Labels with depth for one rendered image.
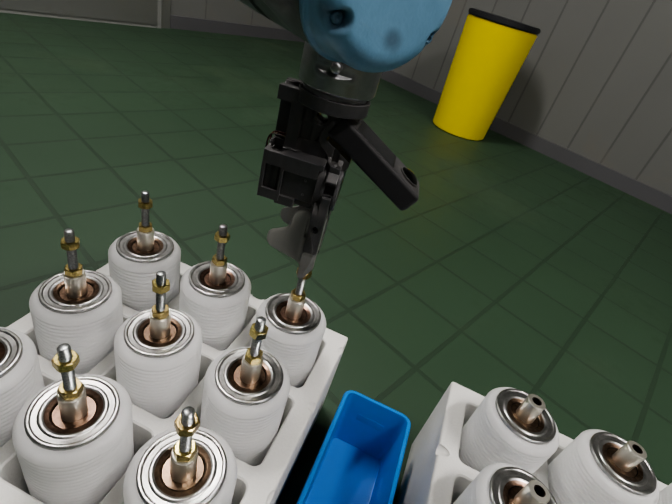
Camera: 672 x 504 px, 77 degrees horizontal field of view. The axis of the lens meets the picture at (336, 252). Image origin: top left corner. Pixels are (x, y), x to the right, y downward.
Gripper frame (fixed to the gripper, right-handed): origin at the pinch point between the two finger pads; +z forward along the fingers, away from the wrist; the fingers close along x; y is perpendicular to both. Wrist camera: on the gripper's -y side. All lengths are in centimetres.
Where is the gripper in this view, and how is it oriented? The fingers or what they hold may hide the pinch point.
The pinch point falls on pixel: (311, 261)
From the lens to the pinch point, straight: 51.5
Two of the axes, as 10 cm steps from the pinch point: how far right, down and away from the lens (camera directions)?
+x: -1.6, 5.3, -8.3
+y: -9.6, -3.0, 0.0
